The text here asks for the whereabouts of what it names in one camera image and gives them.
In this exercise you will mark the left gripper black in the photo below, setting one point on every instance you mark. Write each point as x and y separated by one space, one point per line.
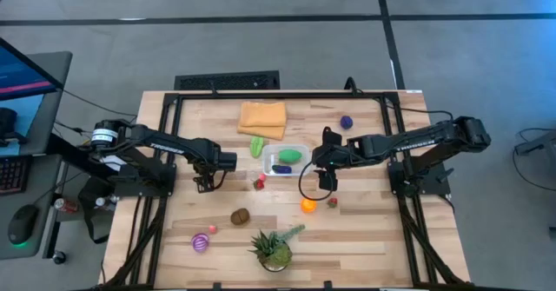
228 160

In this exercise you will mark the black aluminium table frame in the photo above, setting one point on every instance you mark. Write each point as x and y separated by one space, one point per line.
282 95

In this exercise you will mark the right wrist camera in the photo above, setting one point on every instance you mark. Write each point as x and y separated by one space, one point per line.
332 136

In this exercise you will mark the red soda can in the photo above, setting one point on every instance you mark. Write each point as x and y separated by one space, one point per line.
66 205

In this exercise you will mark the grey floor stand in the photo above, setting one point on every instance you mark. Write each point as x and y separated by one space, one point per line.
538 143

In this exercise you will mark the orange folded cloth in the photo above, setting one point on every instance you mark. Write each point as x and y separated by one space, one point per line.
262 117

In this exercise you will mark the red toy strawberry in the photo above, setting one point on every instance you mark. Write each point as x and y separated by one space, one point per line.
332 203
259 185

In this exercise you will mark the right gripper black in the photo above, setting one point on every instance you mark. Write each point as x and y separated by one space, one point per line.
334 156

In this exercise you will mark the black keyboard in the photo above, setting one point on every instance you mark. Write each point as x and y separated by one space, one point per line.
13 173

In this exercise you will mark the orange toy fruit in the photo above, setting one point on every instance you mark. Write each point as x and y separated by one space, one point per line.
309 206

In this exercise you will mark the purple toy blackberry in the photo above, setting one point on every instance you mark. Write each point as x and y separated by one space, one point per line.
346 122

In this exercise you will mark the black floor vent grille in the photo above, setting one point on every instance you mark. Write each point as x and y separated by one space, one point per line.
226 81

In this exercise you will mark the light green toy vegetable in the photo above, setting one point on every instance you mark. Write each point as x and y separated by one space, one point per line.
256 147

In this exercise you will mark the clear plastic tupperware container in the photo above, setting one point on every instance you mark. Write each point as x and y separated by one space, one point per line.
271 154

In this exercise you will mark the black computer mouse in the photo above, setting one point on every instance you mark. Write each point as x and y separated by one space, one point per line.
22 223

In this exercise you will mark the black frame bracket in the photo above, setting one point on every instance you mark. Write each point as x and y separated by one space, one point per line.
216 286
328 285

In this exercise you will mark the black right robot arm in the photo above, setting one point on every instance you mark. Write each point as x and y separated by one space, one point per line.
417 141

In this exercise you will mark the brown toy kiwi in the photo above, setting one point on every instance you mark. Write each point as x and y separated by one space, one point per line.
240 216

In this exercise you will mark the small pink toy food piece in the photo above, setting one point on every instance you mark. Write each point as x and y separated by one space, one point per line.
212 229
262 177

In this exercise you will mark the succulent plant in black pot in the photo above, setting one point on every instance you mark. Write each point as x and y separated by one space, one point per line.
273 249

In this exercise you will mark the small white capped bottle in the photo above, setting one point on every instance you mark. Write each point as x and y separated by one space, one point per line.
104 202

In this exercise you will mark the black round caster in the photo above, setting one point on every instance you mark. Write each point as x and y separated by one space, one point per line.
59 257

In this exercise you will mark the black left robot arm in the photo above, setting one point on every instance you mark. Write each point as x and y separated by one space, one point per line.
174 145

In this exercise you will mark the grey desk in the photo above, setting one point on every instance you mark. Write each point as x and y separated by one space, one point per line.
52 108

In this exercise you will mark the computer monitor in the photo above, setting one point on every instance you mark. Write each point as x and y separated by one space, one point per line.
21 74

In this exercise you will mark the purple striped toy onion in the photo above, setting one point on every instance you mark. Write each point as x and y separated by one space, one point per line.
200 242

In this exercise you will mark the green toy cucumber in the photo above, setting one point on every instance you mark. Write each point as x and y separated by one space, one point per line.
290 156

